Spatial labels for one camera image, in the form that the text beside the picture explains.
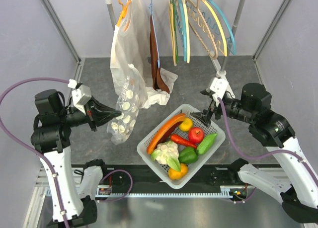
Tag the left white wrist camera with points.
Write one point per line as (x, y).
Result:
(81, 94)

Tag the red apple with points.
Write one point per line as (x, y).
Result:
(196, 135)

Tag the white t-shirt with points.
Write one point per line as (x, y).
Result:
(131, 45)

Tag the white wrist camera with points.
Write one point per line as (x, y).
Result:
(81, 94)
(218, 87)

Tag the light blue hanger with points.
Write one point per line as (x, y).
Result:
(182, 27)

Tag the white cauliflower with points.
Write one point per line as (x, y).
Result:
(167, 154)

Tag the orange hanger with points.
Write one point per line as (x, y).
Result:
(124, 12)

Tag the green hanger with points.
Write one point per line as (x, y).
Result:
(175, 33)

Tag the brown cloth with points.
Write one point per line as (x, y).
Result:
(158, 82)

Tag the orange pumpkin slice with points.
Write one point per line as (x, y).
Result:
(165, 130)

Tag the yellow plastic hanger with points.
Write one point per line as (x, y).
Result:
(217, 22)

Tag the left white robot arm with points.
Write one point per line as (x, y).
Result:
(72, 207)

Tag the light green cucumber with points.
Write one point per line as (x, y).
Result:
(206, 143)

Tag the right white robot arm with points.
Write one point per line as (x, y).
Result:
(298, 197)

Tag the cream hanger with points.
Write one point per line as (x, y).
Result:
(172, 33)

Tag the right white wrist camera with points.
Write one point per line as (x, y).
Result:
(218, 87)

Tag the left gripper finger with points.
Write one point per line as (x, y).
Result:
(105, 118)
(108, 110)

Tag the orange tangerine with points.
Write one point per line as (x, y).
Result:
(177, 175)

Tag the white slotted cable duct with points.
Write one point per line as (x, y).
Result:
(223, 194)

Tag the orange carrot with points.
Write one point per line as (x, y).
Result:
(181, 141)

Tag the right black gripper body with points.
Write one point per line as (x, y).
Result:
(217, 110)

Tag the clear dotted zip top bag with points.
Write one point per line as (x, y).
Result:
(132, 95)

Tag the blue wire hanger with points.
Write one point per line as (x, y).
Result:
(151, 11)

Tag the teal plastic hanger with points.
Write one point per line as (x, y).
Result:
(224, 22)

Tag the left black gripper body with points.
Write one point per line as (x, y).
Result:
(91, 115)

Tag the green bell pepper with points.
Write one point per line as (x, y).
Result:
(188, 155)

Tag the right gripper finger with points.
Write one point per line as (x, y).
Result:
(204, 117)
(208, 93)

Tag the yellow lemon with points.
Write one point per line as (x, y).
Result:
(186, 125)

